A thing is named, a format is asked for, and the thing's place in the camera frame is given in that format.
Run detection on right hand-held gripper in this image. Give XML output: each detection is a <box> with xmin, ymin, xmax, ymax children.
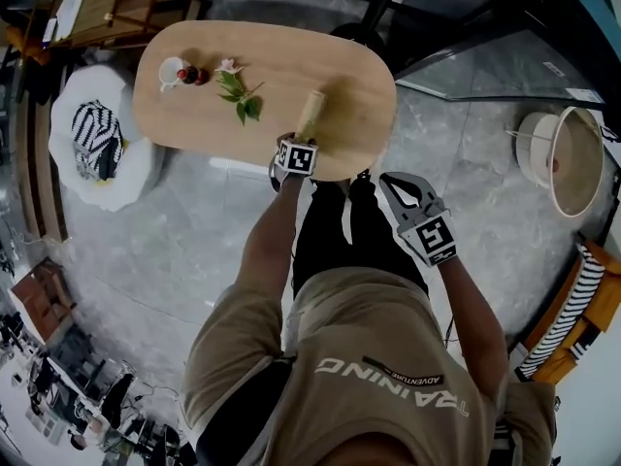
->
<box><xmin>378</xmin><ymin>173</ymin><xmax>460</xmax><ymax>268</ymax></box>

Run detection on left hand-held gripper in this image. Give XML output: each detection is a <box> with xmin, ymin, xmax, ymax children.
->
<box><xmin>269</xmin><ymin>132</ymin><xmax>319</xmax><ymax>193</ymax></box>

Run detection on tan gold book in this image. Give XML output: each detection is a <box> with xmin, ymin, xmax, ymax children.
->
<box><xmin>296</xmin><ymin>89</ymin><xmax>327</xmax><ymax>144</ymax></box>

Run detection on white beanbag chair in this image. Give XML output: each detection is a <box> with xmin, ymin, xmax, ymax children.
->
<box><xmin>48</xmin><ymin>63</ymin><xmax>164</xmax><ymax>213</ymax></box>

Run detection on person's left forearm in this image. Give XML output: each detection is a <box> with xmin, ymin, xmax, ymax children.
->
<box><xmin>240</xmin><ymin>175</ymin><xmax>314</xmax><ymax>308</ymax></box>

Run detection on person's right forearm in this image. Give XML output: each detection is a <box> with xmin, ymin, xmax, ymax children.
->
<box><xmin>436</xmin><ymin>254</ymin><xmax>510</xmax><ymax>397</ymax></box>

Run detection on wooden coffee table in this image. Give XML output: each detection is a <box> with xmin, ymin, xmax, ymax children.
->
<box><xmin>131</xmin><ymin>19</ymin><xmax>398</xmax><ymax>183</ymax></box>

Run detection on black trousers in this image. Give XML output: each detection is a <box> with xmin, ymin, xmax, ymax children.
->
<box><xmin>290</xmin><ymin>177</ymin><xmax>431</xmax><ymax>300</ymax></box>

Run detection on green flower sprig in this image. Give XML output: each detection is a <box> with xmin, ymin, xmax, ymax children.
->
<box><xmin>213</xmin><ymin>58</ymin><xmax>266</xmax><ymax>126</ymax></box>

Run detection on dark bottle red cap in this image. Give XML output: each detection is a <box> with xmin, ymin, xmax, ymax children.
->
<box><xmin>177</xmin><ymin>65</ymin><xmax>211</xmax><ymax>86</ymax></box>

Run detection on black glass-door cabinet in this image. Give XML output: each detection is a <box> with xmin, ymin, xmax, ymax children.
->
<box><xmin>392</xmin><ymin>2</ymin><xmax>607</xmax><ymax>112</ymax></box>

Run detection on white mug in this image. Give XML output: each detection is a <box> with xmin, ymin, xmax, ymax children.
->
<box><xmin>158</xmin><ymin>55</ymin><xmax>188</xmax><ymax>93</ymax></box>

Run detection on tan t-shirt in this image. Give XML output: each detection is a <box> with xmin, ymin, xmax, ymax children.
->
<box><xmin>181</xmin><ymin>267</ymin><xmax>557</xmax><ymax>466</ymax></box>

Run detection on black coat rack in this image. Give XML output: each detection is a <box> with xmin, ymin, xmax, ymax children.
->
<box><xmin>329</xmin><ymin>0</ymin><xmax>411</xmax><ymax>48</ymax></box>

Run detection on wooden armchair striped cushion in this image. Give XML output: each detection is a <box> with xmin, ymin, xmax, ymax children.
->
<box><xmin>513</xmin><ymin>240</ymin><xmax>621</xmax><ymax>385</ymax></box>

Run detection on black white striped cushion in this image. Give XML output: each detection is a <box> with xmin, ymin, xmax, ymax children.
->
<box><xmin>71</xmin><ymin>99</ymin><xmax>125</xmax><ymax>182</ymax></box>

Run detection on wooden steps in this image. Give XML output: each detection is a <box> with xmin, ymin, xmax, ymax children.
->
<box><xmin>14</xmin><ymin>84</ymin><xmax>69</xmax><ymax>242</ymax></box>

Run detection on wooden cabinet white top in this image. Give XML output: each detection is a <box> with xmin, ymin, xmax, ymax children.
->
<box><xmin>10</xmin><ymin>257</ymin><xmax>79</xmax><ymax>345</ymax></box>

